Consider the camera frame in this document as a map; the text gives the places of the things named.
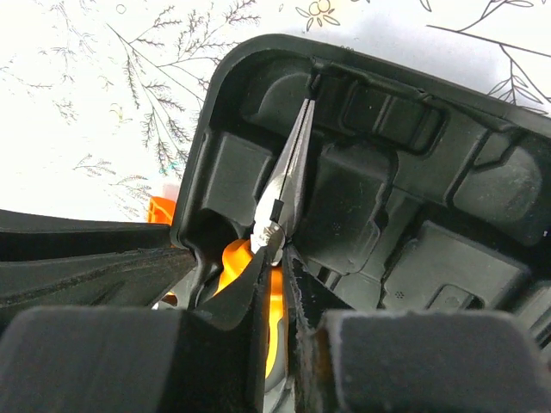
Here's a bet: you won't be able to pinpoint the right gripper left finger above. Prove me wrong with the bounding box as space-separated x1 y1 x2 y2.
1 250 269 412

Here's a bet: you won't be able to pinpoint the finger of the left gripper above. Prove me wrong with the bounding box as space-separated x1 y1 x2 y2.
1 210 171 262
1 248 195 318

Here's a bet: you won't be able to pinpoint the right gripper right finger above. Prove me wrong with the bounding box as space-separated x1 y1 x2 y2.
282 247 550 412

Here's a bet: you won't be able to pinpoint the orange handled long-nose pliers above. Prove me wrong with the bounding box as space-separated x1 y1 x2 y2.
215 98 315 391

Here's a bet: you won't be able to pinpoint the black plastic tool case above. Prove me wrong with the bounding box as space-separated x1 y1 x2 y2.
172 34 550 348

